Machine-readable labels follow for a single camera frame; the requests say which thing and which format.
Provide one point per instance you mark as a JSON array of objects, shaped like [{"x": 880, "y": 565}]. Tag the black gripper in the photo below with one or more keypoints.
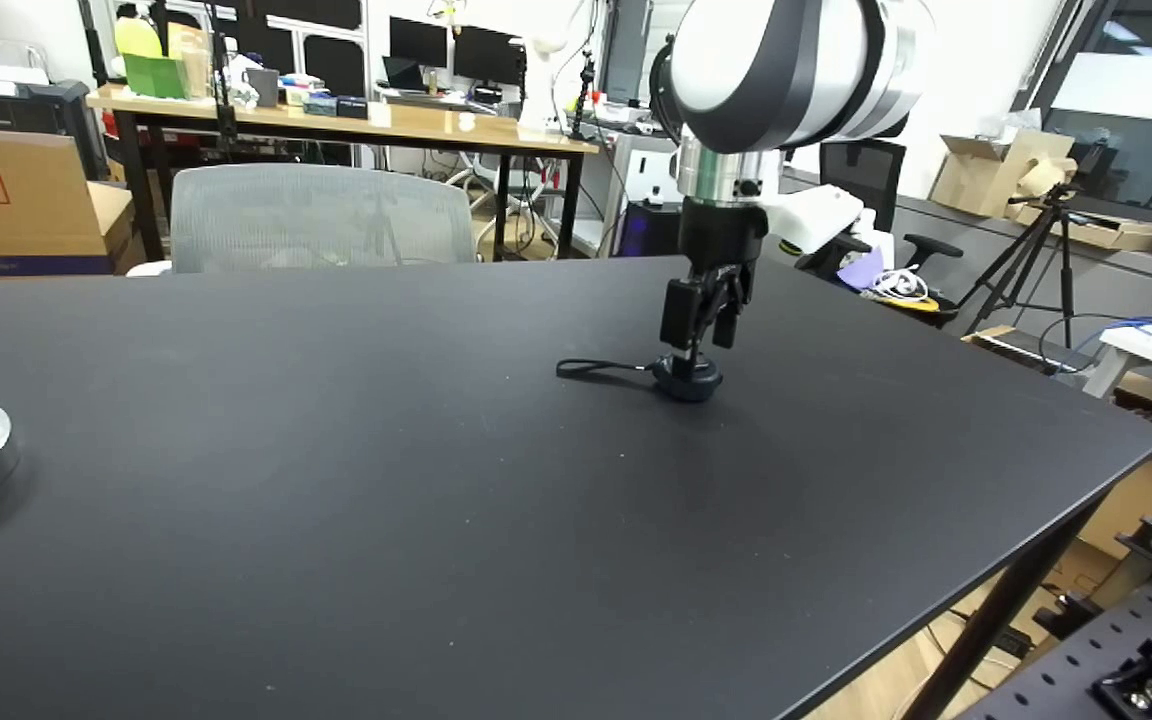
[{"x": 718, "y": 239}]

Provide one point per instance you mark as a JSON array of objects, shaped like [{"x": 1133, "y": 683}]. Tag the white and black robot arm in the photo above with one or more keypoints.
[{"x": 790, "y": 67}]

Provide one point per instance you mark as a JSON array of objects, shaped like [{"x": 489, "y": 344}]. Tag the white cabinet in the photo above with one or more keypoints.
[{"x": 649, "y": 176}]

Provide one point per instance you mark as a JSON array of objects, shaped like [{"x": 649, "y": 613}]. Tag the purple cloth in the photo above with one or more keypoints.
[{"x": 861, "y": 270}]

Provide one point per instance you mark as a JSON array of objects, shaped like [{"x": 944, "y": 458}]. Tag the black high-back office chair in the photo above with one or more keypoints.
[{"x": 868, "y": 170}]

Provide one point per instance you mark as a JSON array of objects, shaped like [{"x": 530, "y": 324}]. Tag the open cardboard box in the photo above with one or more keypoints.
[{"x": 999, "y": 174}]

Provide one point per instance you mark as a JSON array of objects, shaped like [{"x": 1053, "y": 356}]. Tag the black desktop monitor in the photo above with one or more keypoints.
[
  {"x": 489, "y": 56},
  {"x": 419, "y": 40}
]

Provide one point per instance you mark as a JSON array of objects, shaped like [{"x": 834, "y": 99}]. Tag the wooden desk with black legs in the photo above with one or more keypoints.
[{"x": 402, "y": 125}]

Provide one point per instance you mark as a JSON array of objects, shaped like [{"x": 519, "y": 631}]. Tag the grey mesh office chair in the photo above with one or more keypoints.
[{"x": 317, "y": 223}]

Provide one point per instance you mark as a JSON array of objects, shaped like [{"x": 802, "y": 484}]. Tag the black table leg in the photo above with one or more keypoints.
[{"x": 990, "y": 623}]

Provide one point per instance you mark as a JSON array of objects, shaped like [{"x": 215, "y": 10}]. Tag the black perforated metal plate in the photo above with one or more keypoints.
[{"x": 1108, "y": 655}]

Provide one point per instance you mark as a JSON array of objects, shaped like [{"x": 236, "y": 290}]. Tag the green box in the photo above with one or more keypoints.
[{"x": 153, "y": 79}]

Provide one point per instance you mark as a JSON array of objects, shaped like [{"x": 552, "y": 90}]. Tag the large cardboard box red label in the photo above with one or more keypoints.
[{"x": 11, "y": 202}]

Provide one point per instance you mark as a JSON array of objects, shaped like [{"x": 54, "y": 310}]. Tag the black printer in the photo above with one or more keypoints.
[{"x": 11, "y": 104}]

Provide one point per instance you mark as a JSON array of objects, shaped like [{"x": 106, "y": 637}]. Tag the black camera tripod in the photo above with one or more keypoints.
[{"x": 1037, "y": 245}]

